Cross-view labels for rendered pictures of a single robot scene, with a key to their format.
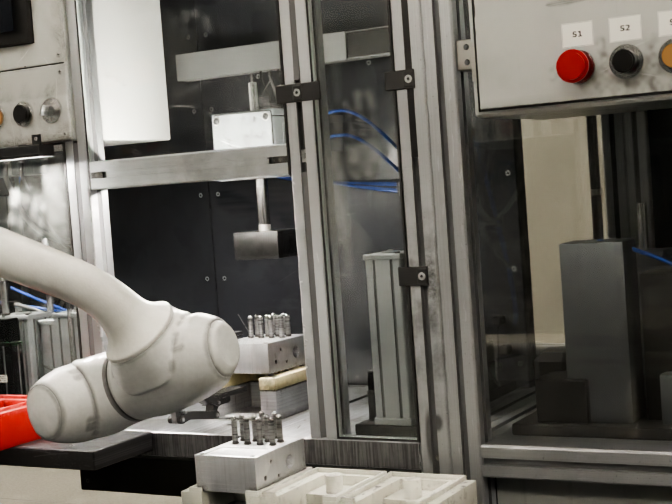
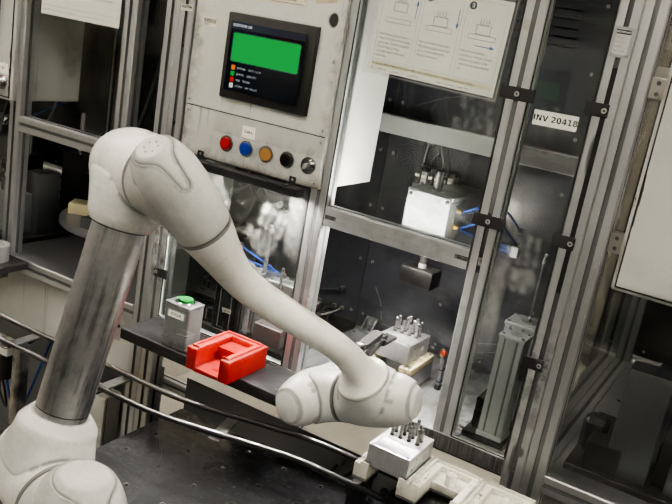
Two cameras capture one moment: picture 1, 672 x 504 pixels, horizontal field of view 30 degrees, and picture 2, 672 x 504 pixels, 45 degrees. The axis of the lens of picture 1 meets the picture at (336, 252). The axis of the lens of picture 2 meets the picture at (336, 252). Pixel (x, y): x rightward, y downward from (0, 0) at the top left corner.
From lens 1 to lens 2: 0.62 m
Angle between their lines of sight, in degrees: 12
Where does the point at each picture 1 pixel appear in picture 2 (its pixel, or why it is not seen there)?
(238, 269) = (383, 260)
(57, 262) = (327, 334)
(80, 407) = (312, 411)
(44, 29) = (316, 110)
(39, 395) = (287, 397)
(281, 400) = not seen: hidden behind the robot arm
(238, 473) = (396, 465)
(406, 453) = (493, 461)
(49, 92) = (309, 153)
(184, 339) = (394, 397)
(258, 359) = (401, 354)
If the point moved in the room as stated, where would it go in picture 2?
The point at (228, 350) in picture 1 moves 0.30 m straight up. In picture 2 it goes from (417, 405) to (449, 257)
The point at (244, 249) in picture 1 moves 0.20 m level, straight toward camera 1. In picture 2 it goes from (406, 277) to (418, 304)
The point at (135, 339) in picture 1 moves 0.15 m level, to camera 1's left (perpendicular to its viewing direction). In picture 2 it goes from (363, 389) to (284, 376)
